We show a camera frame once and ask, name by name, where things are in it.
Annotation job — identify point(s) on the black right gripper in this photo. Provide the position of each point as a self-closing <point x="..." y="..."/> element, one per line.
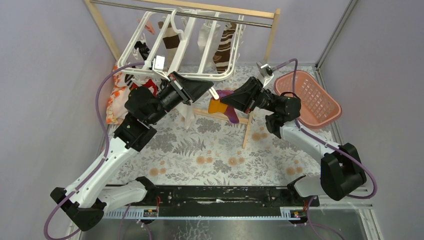
<point x="239" y="99"/>

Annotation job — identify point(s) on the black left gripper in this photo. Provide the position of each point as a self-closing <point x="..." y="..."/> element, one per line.
<point x="188" y="90"/>

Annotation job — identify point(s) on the purple orange sock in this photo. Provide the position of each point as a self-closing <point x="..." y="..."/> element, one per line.
<point x="216" y="106"/>

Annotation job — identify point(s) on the white plastic clip hanger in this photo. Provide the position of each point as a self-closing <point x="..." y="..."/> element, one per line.
<point x="187" y="62"/>

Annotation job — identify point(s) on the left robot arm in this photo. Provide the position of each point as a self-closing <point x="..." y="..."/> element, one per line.
<point x="85" y="201"/>

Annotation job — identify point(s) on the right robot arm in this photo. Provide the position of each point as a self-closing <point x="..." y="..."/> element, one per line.
<point x="341" y="171"/>

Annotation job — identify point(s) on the brown white striped sock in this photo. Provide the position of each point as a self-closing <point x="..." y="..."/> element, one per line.
<point x="222" y="55"/>

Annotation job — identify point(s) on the red sock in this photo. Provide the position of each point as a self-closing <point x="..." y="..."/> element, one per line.
<point x="149" y="89"/>

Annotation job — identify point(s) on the brown cream striped sock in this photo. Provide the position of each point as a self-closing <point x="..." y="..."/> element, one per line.
<point x="171" y="42"/>

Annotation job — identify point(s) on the floral table mat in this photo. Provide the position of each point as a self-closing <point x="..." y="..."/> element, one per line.
<point x="214" y="151"/>

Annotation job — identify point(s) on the black blue sock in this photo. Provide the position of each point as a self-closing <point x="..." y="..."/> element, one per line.
<point x="142" y="49"/>

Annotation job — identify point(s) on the yellow brown striped sock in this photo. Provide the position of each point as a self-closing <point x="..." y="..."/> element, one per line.
<point x="129" y="81"/>

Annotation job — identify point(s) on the pink sock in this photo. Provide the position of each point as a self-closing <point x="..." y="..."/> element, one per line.
<point x="147" y="26"/>

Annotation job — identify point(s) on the pink laundry basket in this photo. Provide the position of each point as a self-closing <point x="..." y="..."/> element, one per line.
<point x="318" y="108"/>

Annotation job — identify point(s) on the orange floral cloth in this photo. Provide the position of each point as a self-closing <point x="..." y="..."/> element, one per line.
<point x="116" y="111"/>

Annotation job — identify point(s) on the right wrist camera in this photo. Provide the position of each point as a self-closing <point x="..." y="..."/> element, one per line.
<point x="266" y="74"/>

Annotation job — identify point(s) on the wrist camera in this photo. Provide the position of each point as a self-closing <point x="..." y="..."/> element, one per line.
<point x="266" y="74"/>
<point x="156" y="66"/>

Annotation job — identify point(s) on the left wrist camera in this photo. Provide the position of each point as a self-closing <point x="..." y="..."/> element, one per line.
<point x="156" y="66"/>

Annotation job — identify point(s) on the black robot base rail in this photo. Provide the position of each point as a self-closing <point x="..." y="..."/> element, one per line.
<point x="221" y="203"/>

